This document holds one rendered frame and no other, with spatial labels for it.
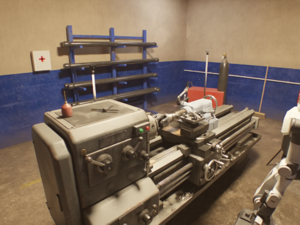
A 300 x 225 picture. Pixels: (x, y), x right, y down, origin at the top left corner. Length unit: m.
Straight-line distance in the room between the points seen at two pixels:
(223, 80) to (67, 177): 4.21
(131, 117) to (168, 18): 5.29
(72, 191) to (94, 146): 0.27
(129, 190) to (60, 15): 3.77
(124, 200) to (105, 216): 0.16
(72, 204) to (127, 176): 0.39
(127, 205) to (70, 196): 0.37
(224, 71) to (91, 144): 4.05
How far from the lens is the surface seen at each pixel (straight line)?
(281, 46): 5.78
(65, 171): 1.13
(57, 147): 1.10
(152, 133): 1.62
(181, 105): 2.17
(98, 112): 1.32
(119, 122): 1.22
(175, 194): 2.05
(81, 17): 4.68
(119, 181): 1.37
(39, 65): 4.19
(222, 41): 6.32
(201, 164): 1.88
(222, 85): 4.86
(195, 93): 4.91
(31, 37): 4.30
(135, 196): 1.42
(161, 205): 1.86
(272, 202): 1.56
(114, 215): 1.33
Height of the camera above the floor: 1.74
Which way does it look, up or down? 18 degrees down
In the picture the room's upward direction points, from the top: straight up
